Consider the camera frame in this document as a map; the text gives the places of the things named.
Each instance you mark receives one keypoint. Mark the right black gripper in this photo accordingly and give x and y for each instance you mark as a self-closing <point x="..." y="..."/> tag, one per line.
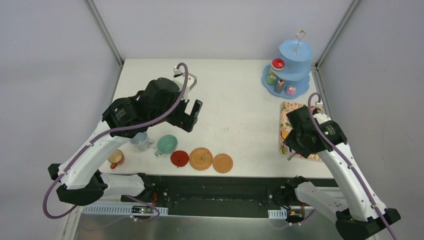
<point x="294" y="145"/>

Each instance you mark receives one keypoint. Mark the pink cupcake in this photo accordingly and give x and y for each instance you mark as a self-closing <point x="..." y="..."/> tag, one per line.
<point x="291" y="90"/>

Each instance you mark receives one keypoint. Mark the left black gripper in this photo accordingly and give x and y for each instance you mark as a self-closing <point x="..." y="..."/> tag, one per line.
<point x="185" y="117"/>

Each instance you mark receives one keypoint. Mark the green teacup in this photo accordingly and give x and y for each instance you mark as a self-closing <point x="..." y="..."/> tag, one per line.
<point x="167" y="144"/>

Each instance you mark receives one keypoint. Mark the woven rattan coaster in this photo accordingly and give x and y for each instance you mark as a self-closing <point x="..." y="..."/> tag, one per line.
<point x="201" y="159"/>

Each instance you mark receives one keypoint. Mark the orange small mug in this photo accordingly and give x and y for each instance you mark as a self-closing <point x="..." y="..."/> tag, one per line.
<point x="116" y="158"/>

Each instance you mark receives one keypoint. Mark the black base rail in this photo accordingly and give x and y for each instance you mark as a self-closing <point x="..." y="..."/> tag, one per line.
<point x="222" y="196"/>

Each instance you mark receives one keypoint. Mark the red apple coaster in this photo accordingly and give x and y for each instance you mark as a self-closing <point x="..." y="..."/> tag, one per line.
<point x="179" y="158"/>

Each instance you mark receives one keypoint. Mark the round orange biscuit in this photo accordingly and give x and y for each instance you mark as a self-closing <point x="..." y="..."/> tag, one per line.
<point x="284" y="134"/>

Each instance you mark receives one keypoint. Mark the chocolate slice cake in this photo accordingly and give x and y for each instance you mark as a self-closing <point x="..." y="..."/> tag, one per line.
<point x="279" y="86"/>

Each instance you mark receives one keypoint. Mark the blue three-tier cake stand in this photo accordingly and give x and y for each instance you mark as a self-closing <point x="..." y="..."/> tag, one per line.
<point x="297" y="55"/>

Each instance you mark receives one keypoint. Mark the light blue mug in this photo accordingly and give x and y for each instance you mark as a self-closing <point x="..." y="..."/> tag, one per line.
<point x="142" y="141"/>

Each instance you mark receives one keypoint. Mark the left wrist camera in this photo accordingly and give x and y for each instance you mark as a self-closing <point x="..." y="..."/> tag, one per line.
<point x="185" y="82"/>

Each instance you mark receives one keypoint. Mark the red jam tart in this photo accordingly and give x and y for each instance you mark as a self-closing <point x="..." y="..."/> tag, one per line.
<point x="278" y="64"/>

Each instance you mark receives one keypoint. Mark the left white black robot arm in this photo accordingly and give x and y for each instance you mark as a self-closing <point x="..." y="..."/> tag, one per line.
<point x="163" y="100"/>

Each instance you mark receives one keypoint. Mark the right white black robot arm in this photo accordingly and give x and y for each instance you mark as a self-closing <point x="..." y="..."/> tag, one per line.
<point x="360" y="214"/>

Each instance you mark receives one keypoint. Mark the orange round coaster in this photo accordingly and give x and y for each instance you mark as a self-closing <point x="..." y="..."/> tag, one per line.
<point x="222" y="163"/>

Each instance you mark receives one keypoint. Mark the floral serving tray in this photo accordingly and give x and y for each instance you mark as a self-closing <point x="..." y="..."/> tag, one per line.
<point x="286" y="127"/>

